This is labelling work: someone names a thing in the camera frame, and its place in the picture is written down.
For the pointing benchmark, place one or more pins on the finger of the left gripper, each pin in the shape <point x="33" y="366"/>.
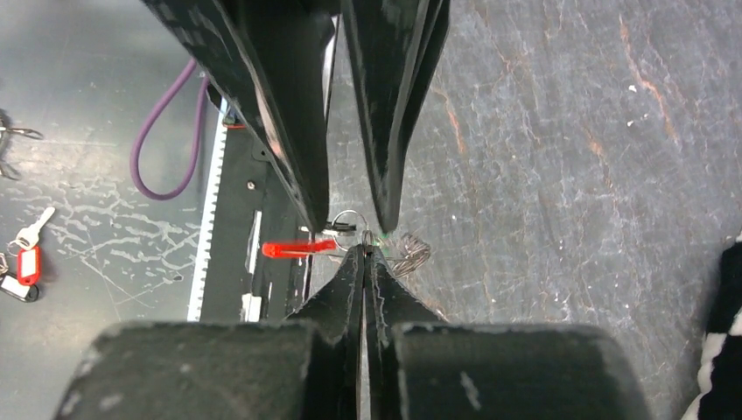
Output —
<point x="267" y="59"/>
<point x="394" y="48"/>

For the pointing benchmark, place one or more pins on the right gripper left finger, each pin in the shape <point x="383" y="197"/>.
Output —
<point x="305" y="366"/>

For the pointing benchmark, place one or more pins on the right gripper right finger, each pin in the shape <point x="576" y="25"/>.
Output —
<point x="421" y="367"/>

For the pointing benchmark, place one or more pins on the red key tag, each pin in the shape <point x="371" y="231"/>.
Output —
<point x="296" y="249"/>

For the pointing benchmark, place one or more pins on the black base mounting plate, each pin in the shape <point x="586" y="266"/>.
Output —
<point x="243" y="285"/>

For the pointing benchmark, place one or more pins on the red white floor key tags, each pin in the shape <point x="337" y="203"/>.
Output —
<point x="22" y="284"/>

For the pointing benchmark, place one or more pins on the black white checkered pillow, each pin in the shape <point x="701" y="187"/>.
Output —
<point x="719" y="375"/>

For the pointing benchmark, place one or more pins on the white slotted cable duct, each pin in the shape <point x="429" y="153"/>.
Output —
<point x="206" y="229"/>

